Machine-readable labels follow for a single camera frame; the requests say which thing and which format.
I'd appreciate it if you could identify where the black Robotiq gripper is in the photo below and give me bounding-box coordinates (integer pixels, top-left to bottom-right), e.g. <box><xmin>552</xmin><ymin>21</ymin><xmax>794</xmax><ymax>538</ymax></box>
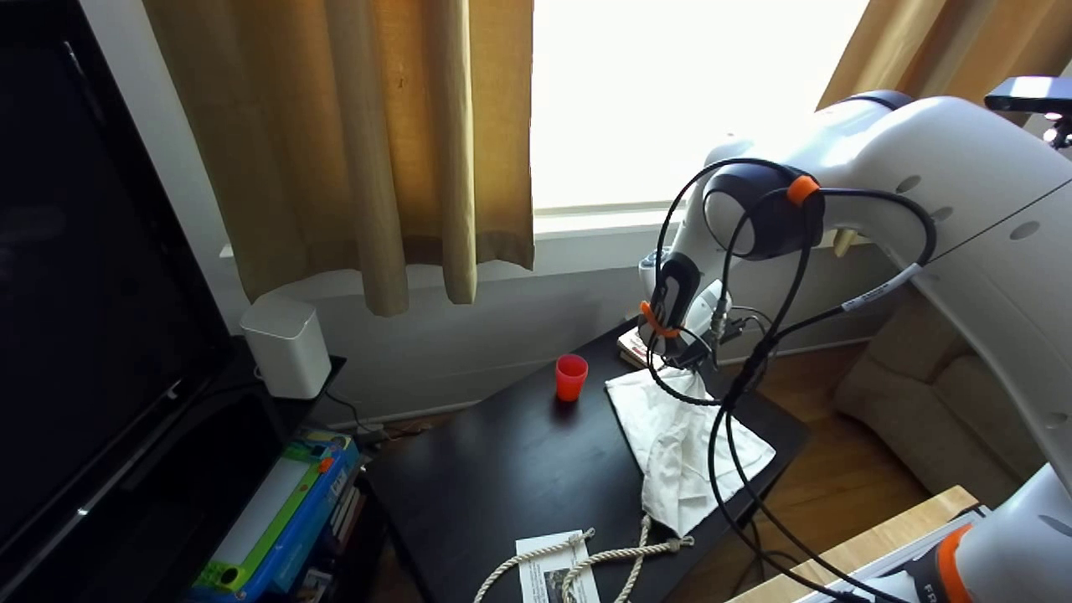
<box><xmin>642</xmin><ymin>250</ymin><xmax>720</xmax><ymax>372</ymax></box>

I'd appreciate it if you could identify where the white cloth towel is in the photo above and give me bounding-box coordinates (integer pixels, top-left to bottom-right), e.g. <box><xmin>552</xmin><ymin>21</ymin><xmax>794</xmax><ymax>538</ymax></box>
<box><xmin>600</xmin><ymin>363</ymin><xmax>779</xmax><ymax>544</ymax></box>

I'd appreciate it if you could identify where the red plastic cup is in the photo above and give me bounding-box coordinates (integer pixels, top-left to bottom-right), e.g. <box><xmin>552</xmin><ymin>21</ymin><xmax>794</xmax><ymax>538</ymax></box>
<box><xmin>552</xmin><ymin>353</ymin><xmax>594</xmax><ymax>408</ymax></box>

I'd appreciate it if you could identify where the bright window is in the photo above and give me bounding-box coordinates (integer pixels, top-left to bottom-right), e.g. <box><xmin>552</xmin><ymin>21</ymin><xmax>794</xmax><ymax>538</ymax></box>
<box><xmin>525</xmin><ymin>0</ymin><xmax>877</xmax><ymax>218</ymax></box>

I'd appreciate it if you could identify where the wooden board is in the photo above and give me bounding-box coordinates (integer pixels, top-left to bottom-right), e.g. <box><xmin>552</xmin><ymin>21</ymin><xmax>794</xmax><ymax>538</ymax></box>
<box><xmin>728</xmin><ymin>483</ymin><xmax>983</xmax><ymax>603</ymax></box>

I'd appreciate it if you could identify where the beige sofa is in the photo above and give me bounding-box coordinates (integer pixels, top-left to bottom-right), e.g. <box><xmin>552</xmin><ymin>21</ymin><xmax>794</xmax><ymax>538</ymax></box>
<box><xmin>831</xmin><ymin>288</ymin><xmax>1049</xmax><ymax>510</ymax></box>

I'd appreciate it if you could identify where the stack of colourful books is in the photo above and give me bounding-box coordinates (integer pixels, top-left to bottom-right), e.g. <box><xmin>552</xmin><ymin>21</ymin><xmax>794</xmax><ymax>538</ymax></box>
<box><xmin>191</xmin><ymin>431</ymin><xmax>369</xmax><ymax>603</ymax></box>

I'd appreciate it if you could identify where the wide mustard curtain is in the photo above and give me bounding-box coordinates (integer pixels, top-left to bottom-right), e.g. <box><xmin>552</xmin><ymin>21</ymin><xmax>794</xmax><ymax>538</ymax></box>
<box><xmin>140</xmin><ymin>0</ymin><xmax>541</xmax><ymax>318</ymax></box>

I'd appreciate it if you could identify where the white cube speaker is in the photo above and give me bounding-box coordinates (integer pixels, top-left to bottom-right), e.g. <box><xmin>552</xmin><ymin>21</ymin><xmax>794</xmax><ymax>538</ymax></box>
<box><xmin>235</xmin><ymin>291</ymin><xmax>334</xmax><ymax>403</ymax></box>

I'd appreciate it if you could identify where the narrow mustard curtain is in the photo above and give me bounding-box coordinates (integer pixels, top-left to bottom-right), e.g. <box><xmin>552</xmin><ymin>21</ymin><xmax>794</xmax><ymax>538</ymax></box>
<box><xmin>816</xmin><ymin>0</ymin><xmax>1072</xmax><ymax>111</ymax></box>

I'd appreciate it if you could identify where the green and white box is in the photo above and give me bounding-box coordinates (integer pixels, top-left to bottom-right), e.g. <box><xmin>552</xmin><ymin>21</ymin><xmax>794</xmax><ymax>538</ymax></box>
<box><xmin>197</xmin><ymin>442</ymin><xmax>327</xmax><ymax>597</ymax></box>

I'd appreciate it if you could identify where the black television stand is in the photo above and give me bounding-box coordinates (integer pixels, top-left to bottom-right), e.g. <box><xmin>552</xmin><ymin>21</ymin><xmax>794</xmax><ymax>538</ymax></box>
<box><xmin>0</xmin><ymin>353</ymin><xmax>390</xmax><ymax>603</ymax></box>

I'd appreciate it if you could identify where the black television screen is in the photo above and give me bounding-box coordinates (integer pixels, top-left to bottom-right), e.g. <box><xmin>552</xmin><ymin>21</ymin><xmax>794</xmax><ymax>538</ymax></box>
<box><xmin>0</xmin><ymin>0</ymin><xmax>246</xmax><ymax>565</ymax></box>

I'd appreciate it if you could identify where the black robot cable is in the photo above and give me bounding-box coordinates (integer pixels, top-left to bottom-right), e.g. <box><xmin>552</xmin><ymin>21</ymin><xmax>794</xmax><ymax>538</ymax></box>
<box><xmin>642</xmin><ymin>155</ymin><xmax>943</xmax><ymax>603</ymax></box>

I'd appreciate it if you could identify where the white rope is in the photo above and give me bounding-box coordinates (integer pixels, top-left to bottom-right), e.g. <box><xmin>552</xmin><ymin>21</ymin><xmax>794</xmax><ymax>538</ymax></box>
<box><xmin>471</xmin><ymin>510</ymin><xmax>698</xmax><ymax>603</ymax></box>

